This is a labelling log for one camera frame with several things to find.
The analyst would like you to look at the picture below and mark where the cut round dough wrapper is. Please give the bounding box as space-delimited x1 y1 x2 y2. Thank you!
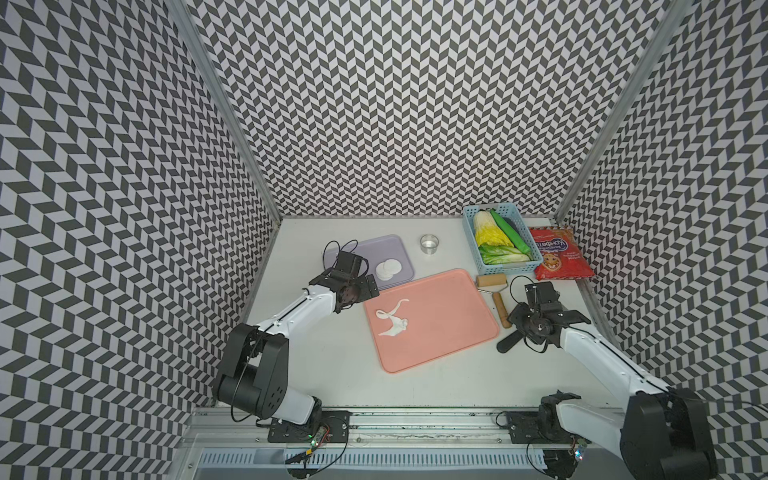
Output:
375 259 402 281

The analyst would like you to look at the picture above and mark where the black handled scraper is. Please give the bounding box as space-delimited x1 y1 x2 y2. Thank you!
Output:
496 331 525 354

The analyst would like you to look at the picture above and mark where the wooden dough roller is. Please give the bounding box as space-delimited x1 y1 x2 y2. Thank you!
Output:
475 273 512 329

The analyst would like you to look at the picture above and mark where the white dough scrap strip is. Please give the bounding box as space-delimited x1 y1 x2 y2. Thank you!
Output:
375 299 408 337

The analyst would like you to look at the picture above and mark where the pink tray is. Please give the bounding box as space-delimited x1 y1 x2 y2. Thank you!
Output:
363 269 500 374

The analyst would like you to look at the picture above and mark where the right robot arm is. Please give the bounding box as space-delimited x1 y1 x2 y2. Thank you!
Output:
507 282 718 479

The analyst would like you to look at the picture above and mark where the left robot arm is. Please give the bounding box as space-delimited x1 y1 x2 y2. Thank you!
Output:
213 250 379 431

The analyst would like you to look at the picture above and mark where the lavender tray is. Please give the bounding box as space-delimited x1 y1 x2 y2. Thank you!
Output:
322 234 415 291

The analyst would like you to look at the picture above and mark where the red snack bag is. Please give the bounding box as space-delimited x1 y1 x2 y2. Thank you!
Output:
530 228 595 281

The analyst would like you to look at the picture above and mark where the green cucumber toy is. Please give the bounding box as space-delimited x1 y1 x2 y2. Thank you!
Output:
489 209 531 256

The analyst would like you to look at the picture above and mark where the green lettuce leaf toy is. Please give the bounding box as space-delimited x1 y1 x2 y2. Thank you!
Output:
478 244 532 265

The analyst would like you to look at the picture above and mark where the yellow napa cabbage toy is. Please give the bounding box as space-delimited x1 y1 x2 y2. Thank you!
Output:
473 210 514 247

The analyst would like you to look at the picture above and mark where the light blue plastic basket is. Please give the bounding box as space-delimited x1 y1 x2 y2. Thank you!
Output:
462 202 543 275

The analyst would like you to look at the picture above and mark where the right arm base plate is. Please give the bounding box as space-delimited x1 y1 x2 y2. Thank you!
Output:
499 410 590 445

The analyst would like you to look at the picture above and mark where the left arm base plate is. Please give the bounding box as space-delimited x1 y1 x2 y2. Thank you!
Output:
267 410 351 444

